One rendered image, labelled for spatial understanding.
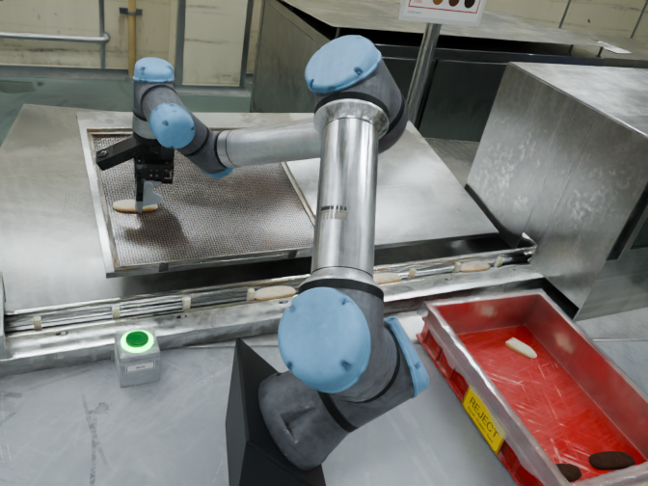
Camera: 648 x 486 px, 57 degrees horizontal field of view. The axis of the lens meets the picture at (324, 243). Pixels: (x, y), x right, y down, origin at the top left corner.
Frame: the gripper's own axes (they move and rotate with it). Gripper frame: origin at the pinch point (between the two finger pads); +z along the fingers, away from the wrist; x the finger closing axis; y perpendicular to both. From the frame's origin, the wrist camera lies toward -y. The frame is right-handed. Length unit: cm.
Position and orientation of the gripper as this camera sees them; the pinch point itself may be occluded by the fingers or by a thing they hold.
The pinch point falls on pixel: (136, 202)
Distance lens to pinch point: 144.2
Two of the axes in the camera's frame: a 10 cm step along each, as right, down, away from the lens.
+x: -2.5, -7.0, 6.7
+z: -2.4, 7.2, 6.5
